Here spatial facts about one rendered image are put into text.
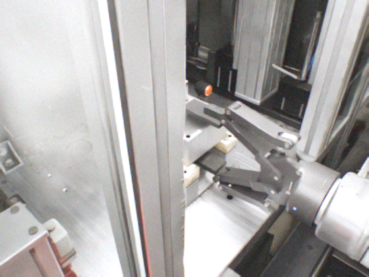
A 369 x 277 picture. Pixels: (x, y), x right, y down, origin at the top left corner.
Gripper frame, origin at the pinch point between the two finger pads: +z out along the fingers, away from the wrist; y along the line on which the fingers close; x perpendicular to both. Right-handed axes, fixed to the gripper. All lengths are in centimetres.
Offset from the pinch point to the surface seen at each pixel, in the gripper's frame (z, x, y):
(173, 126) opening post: -13.4, 19.8, 18.8
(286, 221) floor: 3, -76, -100
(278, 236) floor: 2, -66, -100
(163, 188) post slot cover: -13.3, 20.9, 14.3
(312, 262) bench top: -20.3, -14.4, -32.4
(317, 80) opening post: -9.7, -18.5, 5.4
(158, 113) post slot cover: -13.3, 20.9, 20.3
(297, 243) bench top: -15.7, -16.9, -32.4
